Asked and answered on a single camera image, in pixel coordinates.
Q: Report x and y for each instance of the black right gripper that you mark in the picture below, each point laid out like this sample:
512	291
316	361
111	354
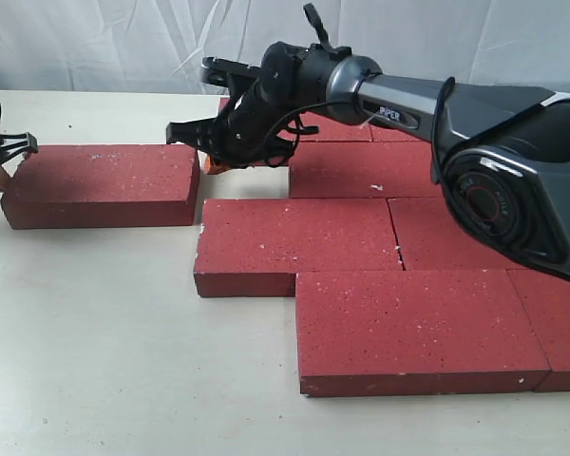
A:
243	134

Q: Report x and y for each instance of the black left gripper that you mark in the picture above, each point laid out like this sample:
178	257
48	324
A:
14	148

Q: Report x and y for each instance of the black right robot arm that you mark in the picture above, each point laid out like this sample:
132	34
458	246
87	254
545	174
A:
499	153

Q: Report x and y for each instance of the back row left red brick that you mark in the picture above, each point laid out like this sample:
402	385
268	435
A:
332	131

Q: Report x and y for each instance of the back row right red brick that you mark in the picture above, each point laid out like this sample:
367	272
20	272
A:
387	135

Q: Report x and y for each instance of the third row red brick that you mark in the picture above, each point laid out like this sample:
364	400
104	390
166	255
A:
429	239

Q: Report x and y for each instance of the front row large red brick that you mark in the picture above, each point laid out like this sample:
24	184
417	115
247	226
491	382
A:
414	333

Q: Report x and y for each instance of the white plastic backdrop sheet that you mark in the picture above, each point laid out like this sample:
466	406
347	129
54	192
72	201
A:
157	46

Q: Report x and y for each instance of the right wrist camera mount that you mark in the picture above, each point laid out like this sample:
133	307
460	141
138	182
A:
237	77

